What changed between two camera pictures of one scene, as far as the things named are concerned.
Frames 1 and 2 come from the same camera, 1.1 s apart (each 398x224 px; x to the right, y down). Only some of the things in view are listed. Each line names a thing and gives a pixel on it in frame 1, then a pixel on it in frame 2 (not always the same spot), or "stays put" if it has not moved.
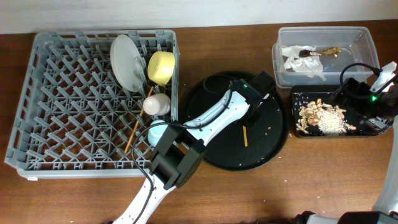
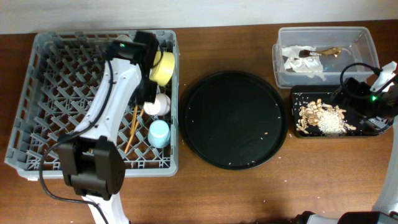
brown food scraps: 310,114 stays put
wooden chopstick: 245,136 to 134,120
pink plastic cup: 157,104 stays put
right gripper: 359,90 stays put
